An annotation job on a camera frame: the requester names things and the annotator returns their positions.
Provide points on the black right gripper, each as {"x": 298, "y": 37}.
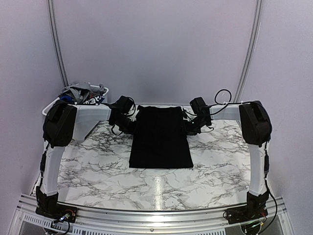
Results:
{"x": 190, "y": 132}

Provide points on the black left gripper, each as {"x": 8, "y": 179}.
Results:
{"x": 130, "y": 131}

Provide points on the black trousers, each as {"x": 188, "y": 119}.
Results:
{"x": 160, "y": 140}

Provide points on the grey garment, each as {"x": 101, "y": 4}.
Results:
{"x": 81, "y": 91}

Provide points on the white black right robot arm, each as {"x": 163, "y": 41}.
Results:
{"x": 256, "y": 129}

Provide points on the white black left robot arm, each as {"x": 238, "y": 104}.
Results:
{"x": 65, "y": 122}

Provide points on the white plastic laundry basket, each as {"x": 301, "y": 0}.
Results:
{"x": 87, "y": 117}

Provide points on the blue white printed garment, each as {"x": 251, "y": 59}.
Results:
{"x": 96, "y": 100}

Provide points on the royal blue garment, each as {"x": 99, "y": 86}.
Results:
{"x": 66, "y": 98}

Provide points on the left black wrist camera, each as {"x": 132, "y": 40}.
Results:
{"x": 126, "y": 105}

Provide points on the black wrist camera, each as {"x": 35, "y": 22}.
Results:
{"x": 199, "y": 106}
{"x": 126, "y": 105}

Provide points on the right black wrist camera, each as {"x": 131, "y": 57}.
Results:
{"x": 199, "y": 106}

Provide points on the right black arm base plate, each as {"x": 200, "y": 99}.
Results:
{"x": 241, "y": 214}

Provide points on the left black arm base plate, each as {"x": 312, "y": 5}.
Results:
{"x": 58, "y": 212}

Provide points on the right aluminium frame post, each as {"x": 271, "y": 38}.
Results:
{"x": 250, "y": 50}

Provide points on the aluminium frame post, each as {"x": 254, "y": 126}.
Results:
{"x": 250, "y": 50}
{"x": 56, "y": 43}

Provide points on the left aluminium frame post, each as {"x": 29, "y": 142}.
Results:
{"x": 56, "y": 43}

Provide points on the aluminium front rail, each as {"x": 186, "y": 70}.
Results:
{"x": 97, "y": 221}

